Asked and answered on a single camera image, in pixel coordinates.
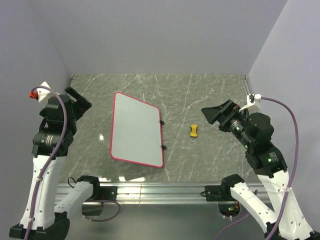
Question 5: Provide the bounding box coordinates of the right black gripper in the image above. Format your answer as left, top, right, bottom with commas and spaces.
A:
200, 98, 253, 148

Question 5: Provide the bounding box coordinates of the yellow bone shaped eraser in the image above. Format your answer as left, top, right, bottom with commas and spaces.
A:
189, 124, 198, 138

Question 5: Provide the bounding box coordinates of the pink framed whiteboard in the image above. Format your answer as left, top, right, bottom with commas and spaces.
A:
109, 91, 164, 168

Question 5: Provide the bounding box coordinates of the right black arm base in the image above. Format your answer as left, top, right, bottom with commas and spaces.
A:
200, 185, 236, 202

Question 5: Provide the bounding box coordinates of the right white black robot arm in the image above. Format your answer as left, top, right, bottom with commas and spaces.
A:
201, 100, 320, 240

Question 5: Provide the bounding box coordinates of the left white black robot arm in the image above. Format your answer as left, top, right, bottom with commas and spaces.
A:
9, 82, 101, 240

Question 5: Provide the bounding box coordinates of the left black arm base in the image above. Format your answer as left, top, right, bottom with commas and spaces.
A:
86, 186, 118, 202

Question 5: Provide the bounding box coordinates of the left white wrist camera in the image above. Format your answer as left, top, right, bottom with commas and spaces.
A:
29, 81, 55, 105

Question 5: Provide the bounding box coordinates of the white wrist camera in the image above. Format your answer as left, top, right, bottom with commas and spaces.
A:
29, 81, 55, 105
240, 94, 262, 113

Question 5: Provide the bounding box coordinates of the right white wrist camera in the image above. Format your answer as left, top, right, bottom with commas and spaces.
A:
240, 94, 262, 113

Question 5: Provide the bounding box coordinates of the right side aluminium rail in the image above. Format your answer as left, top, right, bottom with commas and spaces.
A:
241, 75, 251, 95

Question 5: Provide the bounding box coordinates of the whiteboard wire stand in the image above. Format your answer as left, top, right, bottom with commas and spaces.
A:
159, 119, 168, 151

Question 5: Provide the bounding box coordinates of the aluminium mounting rail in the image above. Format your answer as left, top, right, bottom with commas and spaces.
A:
54, 182, 273, 205

